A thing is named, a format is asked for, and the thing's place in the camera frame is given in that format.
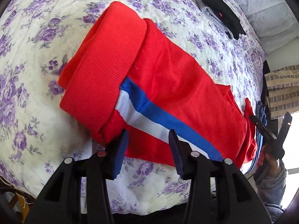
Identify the blue denim jeans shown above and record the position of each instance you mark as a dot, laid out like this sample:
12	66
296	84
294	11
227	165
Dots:
255	138

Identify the purple floral bedspread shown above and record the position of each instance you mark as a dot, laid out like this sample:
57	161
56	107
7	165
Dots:
39	37

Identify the red striped pants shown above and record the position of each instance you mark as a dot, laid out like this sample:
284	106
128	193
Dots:
127	75

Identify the beige checkered cloth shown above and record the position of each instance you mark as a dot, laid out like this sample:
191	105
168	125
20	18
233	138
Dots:
282	86

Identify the folded black garment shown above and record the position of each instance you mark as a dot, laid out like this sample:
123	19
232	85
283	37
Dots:
227	16

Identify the white lace pillow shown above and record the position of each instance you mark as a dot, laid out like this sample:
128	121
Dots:
272	20

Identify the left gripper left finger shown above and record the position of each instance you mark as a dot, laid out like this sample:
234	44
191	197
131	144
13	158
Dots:
77	191

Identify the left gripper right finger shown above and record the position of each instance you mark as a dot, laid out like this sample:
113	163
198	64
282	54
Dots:
219	191

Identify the person right hand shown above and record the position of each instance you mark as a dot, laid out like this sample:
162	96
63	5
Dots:
267	158

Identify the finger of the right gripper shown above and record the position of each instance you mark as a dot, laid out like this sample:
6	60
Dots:
263	130
286	123

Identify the grey knit sleeve forearm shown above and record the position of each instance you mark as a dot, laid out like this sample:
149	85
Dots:
271	191

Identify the folded grey garment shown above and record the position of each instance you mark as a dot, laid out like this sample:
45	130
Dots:
208	12

